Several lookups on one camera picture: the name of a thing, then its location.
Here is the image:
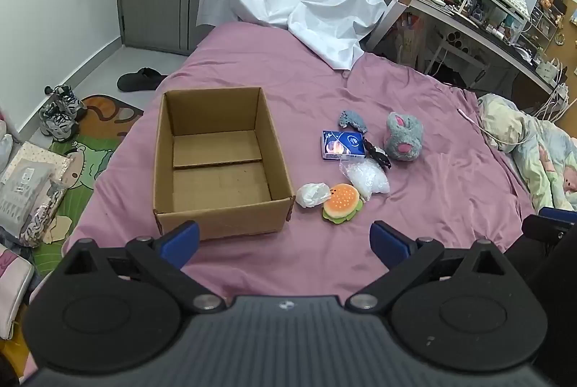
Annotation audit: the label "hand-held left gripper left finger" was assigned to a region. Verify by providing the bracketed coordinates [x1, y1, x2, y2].
[61, 220, 228, 316]

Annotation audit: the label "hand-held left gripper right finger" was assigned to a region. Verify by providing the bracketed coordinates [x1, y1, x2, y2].
[345, 220, 519, 316]

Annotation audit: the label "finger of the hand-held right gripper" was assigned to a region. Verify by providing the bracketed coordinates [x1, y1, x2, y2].
[522, 207, 577, 241]

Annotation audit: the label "hamburger plush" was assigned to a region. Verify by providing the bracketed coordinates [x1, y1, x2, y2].
[321, 183, 364, 226]

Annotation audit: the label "brown cardboard box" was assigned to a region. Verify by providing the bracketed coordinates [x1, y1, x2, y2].
[152, 86, 295, 241]

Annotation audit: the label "clear plastic bag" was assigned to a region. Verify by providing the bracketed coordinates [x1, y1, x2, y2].
[339, 157, 391, 202]

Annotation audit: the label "black hair clip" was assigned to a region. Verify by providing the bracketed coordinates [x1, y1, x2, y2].
[363, 138, 392, 170]

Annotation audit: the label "white bag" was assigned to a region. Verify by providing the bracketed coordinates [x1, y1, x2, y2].
[295, 182, 332, 208]

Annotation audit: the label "grey bunny plush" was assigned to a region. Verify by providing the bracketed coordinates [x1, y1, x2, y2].
[384, 112, 425, 163]

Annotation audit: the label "blue Nivea box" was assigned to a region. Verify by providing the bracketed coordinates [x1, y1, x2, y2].
[321, 130, 367, 161]

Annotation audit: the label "blue knitted cloth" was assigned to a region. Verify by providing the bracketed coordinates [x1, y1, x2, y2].
[338, 109, 369, 133]

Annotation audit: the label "floral quilt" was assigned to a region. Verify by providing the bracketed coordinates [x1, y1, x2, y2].
[477, 93, 577, 212]

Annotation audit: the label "cartoon floor mat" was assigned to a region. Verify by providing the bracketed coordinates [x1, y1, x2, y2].
[31, 95, 145, 280]

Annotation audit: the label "silver foil bag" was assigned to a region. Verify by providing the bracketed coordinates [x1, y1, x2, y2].
[20, 171, 69, 248]

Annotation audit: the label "white patterned packet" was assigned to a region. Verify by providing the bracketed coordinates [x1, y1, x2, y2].
[0, 141, 73, 235]

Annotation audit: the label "pink bedsheet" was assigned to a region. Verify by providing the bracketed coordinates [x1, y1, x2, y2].
[63, 21, 542, 307]

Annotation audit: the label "black slipper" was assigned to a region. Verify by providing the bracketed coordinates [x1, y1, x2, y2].
[117, 67, 168, 93]

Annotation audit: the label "grey sneaker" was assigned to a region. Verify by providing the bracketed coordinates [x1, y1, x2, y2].
[53, 85, 88, 122]
[40, 101, 78, 143]

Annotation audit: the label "pink pouch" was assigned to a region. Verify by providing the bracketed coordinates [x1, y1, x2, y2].
[0, 243, 36, 340]

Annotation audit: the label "white desk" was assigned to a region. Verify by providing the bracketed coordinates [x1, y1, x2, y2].
[380, 0, 569, 99]

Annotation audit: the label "paper shopping bag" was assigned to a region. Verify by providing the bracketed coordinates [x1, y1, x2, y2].
[397, 9, 427, 64]

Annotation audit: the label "white cable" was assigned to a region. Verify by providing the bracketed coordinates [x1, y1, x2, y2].
[456, 108, 529, 145]

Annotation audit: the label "white power strip cables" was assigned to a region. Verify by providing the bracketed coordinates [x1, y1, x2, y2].
[536, 63, 571, 122]

